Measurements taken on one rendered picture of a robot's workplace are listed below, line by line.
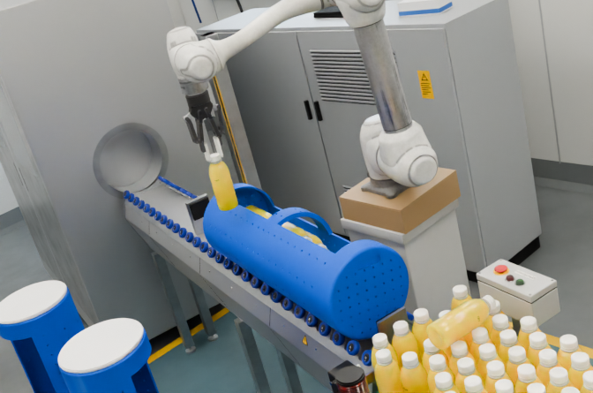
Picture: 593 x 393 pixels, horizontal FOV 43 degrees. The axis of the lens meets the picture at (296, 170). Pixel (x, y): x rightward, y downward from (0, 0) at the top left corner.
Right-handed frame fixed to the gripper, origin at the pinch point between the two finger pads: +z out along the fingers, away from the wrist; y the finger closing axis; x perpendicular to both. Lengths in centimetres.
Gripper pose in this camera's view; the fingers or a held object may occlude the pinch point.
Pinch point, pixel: (212, 149)
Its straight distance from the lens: 254.3
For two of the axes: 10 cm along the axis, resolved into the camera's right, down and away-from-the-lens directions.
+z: 2.2, 9.1, 3.6
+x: 5.2, 2.0, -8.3
